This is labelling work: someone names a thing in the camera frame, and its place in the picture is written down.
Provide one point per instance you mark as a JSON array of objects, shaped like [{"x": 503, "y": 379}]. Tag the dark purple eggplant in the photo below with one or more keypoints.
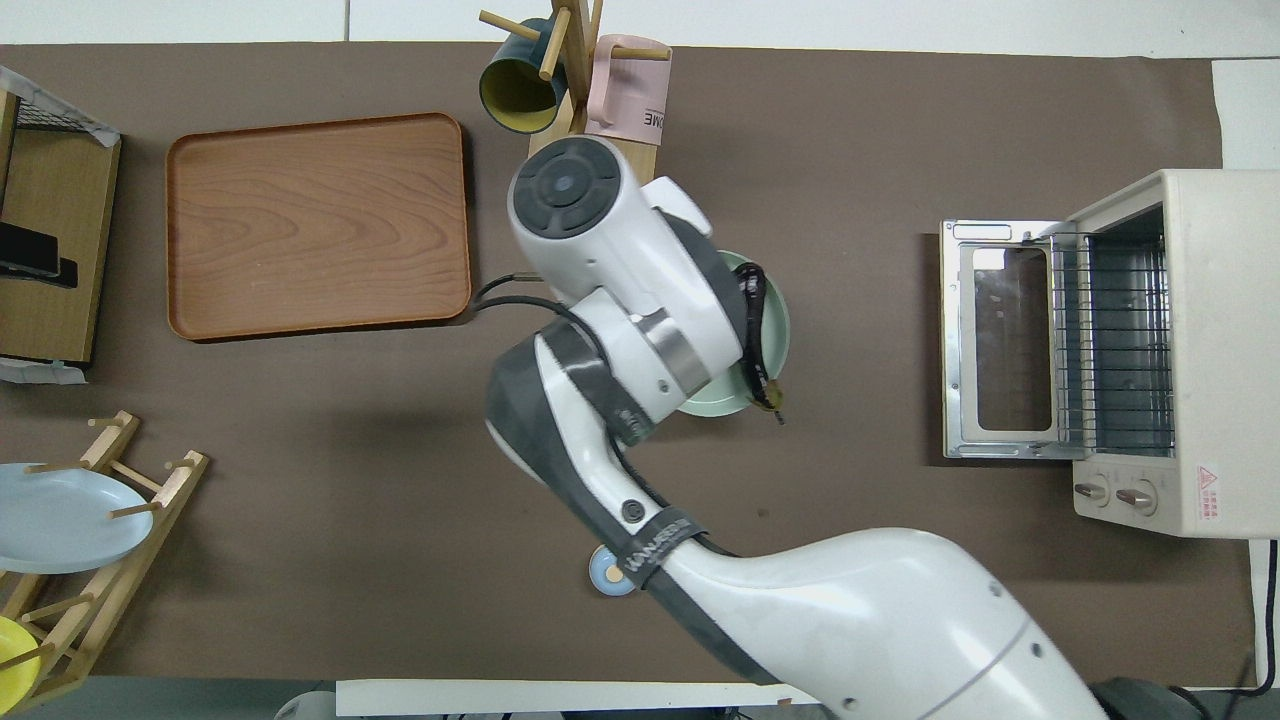
[{"x": 753, "y": 320}]

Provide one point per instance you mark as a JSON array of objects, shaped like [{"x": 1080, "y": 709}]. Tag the light green plate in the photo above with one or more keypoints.
[{"x": 772, "y": 330}]

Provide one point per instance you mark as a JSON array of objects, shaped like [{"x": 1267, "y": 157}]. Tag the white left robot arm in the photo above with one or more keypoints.
[{"x": 305, "y": 707}]

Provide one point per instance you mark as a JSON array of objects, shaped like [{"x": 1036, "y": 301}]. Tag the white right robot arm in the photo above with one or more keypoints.
[{"x": 620, "y": 290}]

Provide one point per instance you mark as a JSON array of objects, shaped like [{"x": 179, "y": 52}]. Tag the cream oven knob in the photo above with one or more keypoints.
[
  {"x": 1090, "y": 491},
  {"x": 1136, "y": 498}
]

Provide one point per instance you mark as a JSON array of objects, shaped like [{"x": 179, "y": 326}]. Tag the cream white toaster oven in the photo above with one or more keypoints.
[{"x": 1220, "y": 340}]

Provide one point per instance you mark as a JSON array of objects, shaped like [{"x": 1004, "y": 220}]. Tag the blue call bell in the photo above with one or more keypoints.
[{"x": 608, "y": 575}]

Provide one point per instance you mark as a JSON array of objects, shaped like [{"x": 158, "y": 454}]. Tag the pink mug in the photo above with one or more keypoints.
[{"x": 630, "y": 95}]

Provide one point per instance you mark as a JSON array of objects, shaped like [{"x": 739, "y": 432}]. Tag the blue mug yellow inside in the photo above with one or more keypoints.
[{"x": 515, "y": 90}]

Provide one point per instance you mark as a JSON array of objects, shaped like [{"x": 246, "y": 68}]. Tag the wooden mug tree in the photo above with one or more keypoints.
[{"x": 575, "y": 60}]

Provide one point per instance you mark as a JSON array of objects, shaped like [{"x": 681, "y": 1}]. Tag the brown table mat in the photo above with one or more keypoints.
[{"x": 350, "y": 500}]

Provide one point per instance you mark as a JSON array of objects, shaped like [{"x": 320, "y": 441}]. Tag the brown wooden tray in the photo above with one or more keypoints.
[{"x": 315, "y": 225}]

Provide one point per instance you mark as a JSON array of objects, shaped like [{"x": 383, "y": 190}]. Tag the wooden plate rack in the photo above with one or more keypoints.
[{"x": 110, "y": 560}]

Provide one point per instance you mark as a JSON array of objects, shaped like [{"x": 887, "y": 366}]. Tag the light blue plate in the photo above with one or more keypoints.
[{"x": 60, "y": 520}]

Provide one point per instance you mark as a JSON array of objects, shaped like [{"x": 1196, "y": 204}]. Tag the white grid pattern cloth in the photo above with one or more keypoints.
[{"x": 85, "y": 122}]

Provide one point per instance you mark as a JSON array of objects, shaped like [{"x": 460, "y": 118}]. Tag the black rectangular device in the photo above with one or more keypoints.
[{"x": 35, "y": 255}]

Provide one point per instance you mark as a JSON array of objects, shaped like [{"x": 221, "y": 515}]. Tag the yellow plate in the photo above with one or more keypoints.
[{"x": 15, "y": 660}]

